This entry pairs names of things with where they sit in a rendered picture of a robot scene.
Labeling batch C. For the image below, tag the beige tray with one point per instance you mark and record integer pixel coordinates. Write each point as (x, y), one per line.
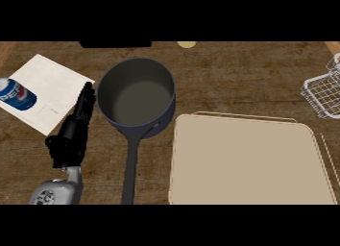
(247, 163)

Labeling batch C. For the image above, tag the dark blue saucepan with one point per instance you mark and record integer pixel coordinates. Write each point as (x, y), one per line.
(134, 102)

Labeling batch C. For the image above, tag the pale yellow round object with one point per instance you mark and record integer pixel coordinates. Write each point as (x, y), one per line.
(186, 44)

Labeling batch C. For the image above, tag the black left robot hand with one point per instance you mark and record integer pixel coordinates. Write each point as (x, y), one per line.
(72, 134)

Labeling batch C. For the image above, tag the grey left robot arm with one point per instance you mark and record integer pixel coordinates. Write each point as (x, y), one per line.
(56, 191)

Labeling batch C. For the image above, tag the white square placemat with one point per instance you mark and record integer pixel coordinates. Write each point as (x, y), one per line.
(50, 86)

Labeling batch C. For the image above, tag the blue soda can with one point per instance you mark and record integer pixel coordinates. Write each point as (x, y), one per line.
(13, 94)

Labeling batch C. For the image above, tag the black appliance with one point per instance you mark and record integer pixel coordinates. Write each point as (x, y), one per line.
(115, 44)

